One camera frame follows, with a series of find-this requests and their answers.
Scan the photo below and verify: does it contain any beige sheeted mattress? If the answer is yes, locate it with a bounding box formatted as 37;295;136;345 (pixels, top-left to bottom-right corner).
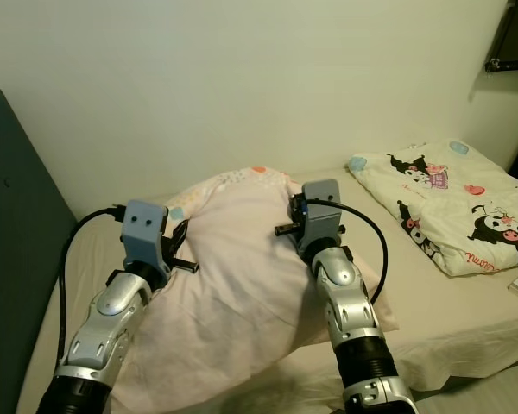
17;168;518;414

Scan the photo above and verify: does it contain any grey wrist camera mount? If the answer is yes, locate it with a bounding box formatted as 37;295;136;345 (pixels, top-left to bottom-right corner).
300;179;344;253
121;200;170;279

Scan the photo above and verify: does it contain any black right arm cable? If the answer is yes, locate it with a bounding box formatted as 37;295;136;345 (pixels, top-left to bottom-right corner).
304;198;388;304

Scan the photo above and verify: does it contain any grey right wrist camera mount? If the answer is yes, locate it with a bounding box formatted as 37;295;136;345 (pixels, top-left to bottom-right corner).
300;179;344;253

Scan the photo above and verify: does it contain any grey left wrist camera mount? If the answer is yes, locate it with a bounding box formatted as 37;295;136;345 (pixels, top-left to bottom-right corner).
121;200;170;279

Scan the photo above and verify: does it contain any cream cartoon print blanket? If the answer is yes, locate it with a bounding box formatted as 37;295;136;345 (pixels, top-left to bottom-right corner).
347;141;518;279

